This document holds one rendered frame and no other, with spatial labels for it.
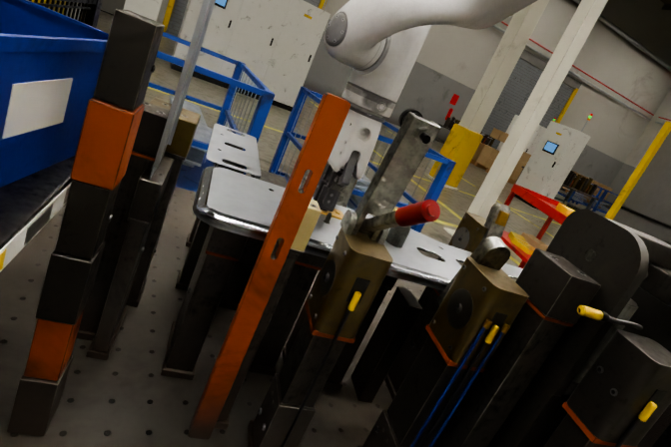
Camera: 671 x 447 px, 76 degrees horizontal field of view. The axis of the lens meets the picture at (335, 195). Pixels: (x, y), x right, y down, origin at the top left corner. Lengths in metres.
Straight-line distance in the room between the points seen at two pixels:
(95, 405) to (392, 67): 0.62
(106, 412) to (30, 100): 0.43
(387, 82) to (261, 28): 7.91
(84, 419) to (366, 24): 0.62
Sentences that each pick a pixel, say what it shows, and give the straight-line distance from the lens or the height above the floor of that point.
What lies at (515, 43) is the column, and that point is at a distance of 8.28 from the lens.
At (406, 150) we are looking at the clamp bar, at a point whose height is 1.18.
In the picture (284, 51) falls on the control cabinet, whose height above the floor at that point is 1.03.
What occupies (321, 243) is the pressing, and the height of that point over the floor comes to 1.00.
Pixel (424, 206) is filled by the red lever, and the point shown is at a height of 1.14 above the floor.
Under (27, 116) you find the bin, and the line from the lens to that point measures 0.45.
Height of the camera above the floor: 1.23
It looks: 16 degrees down
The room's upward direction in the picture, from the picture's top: 24 degrees clockwise
